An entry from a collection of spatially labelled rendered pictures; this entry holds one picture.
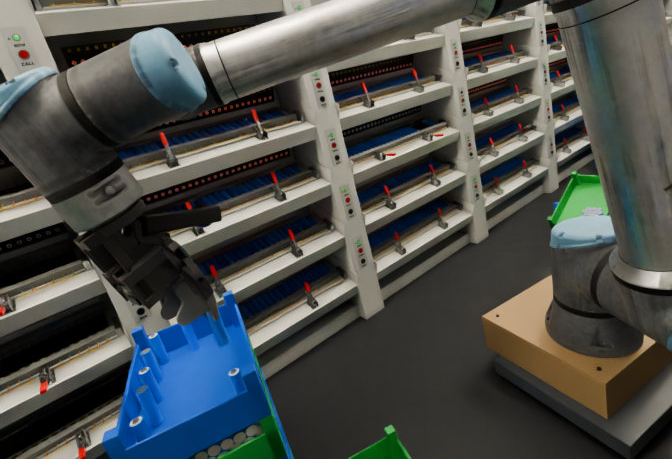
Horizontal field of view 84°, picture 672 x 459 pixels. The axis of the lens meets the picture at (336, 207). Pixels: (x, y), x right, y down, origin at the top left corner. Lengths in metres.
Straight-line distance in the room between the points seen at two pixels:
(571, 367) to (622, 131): 0.54
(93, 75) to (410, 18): 0.42
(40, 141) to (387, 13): 0.46
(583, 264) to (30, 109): 0.92
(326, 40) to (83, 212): 0.38
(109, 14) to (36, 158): 0.66
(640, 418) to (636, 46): 0.73
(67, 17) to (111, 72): 0.64
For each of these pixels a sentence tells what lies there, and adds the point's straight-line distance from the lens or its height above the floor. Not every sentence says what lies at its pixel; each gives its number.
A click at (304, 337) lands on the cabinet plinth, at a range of 1.39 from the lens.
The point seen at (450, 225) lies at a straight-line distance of 1.73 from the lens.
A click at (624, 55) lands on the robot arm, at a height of 0.77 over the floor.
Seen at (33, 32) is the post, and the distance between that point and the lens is 1.08.
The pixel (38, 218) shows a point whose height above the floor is 0.72.
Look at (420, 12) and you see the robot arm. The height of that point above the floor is 0.89.
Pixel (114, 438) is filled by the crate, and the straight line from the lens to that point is 0.62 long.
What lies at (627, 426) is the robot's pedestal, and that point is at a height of 0.06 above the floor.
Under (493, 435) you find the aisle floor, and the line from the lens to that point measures 1.07.
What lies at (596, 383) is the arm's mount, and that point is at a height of 0.14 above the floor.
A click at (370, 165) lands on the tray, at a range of 1.37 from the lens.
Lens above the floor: 0.81
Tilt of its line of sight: 16 degrees down
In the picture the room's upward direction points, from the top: 15 degrees counter-clockwise
